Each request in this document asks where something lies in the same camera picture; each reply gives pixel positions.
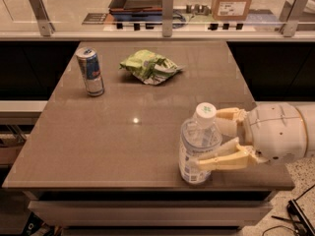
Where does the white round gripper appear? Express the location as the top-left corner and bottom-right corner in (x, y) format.
(190, 102), (308, 171)

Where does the clear plastic water bottle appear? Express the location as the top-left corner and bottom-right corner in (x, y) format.
(179, 102), (222, 185)

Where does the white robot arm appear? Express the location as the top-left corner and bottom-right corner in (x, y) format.
(189, 102), (315, 171)

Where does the green jalapeno chip bag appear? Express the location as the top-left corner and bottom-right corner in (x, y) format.
(120, 49), (183, 86)

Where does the black device on floor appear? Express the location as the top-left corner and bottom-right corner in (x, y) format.
(286, 200), (315, 236)

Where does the cardboard box with label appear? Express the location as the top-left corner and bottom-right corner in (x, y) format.
(211, 0), (252, 21)

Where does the blue silver energy drink can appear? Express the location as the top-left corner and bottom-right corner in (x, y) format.
(76, 47), (104, 96)

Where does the right metal railing bracket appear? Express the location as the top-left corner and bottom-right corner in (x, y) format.
(279, 0), (315, 37)

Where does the metal railing bracket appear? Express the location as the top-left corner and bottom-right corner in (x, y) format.
(279, 0), (315, 37)
(162, 0), (173, 37)
(29, 0), (55, 36)

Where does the middle metal railing bracket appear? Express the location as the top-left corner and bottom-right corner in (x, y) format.
(162, 0), (173, 37)

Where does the left metal railing bracket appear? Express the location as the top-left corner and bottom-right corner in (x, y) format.
(29, 0), (55, 36)

